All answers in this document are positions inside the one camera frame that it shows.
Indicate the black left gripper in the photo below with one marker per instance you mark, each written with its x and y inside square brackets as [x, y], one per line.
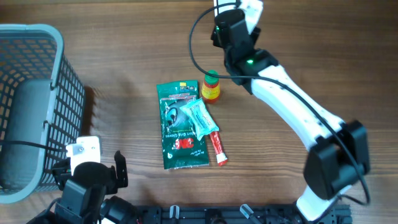
[120, 172]

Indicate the green glove packet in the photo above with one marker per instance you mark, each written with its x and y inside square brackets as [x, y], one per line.
[180, 146]

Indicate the pale green wipes packet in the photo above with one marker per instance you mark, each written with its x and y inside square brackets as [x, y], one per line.
[198, 114]

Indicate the red sauce sachet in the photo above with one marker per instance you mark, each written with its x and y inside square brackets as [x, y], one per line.
[221, 157]

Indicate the red yellow sauce bottle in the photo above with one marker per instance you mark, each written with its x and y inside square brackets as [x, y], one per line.
[210, 90]

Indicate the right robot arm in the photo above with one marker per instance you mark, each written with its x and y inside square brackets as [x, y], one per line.
[338, 152]

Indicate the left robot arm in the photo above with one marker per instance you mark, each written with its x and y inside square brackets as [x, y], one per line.
[88, 194]

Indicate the white barcode scanner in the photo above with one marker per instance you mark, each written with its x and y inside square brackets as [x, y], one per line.
[252, 10]

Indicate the grey plastic basket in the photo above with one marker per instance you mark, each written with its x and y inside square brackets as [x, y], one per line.
[42, 105]

